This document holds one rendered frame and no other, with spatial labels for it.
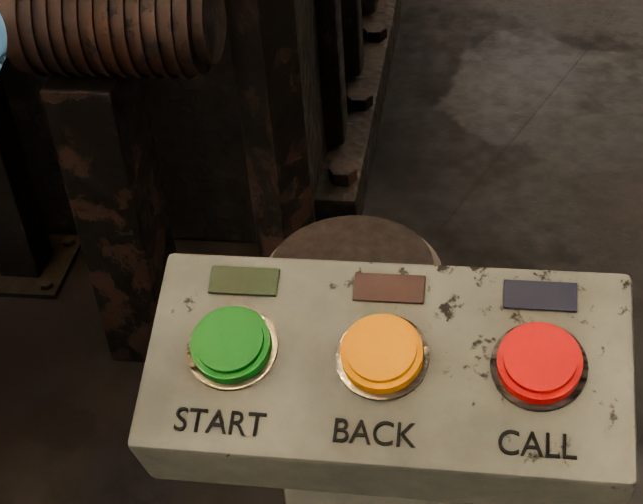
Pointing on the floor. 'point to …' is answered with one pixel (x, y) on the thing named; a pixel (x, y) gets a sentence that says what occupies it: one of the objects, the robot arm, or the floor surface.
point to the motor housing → (114, 133)
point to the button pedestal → (174, 362)
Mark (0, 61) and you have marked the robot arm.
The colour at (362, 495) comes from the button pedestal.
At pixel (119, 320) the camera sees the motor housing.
